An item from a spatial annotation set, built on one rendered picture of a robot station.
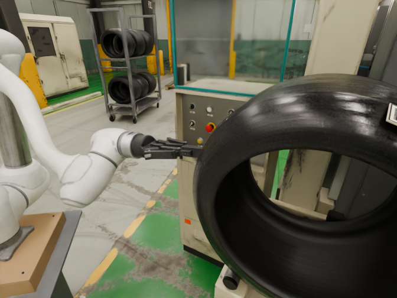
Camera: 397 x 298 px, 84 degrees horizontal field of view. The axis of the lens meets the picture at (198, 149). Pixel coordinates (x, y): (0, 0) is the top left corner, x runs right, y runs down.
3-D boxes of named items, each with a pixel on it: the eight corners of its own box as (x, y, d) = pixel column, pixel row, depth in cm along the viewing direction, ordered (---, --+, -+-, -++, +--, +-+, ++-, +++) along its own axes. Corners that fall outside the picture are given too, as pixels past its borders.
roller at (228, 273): (263, 214, 90) (253, 208, 91) (269, 209, 88) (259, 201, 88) (232, 292, 63) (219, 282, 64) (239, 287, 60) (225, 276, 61)
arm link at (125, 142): (134, 127, 77) (147, 128, 74) (140, 151, 80) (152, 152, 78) (113, 136, 70) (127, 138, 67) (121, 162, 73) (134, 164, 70)
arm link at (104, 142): (143, 142, 82) (124, 172, 75) (114, 139, 89) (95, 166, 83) (126, 122, 74) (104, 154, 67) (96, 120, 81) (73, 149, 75)
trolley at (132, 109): (139, 104, 551) (128, 14, 464) (162, 106, 538) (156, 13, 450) (107, 123, 436) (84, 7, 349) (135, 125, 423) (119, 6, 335)
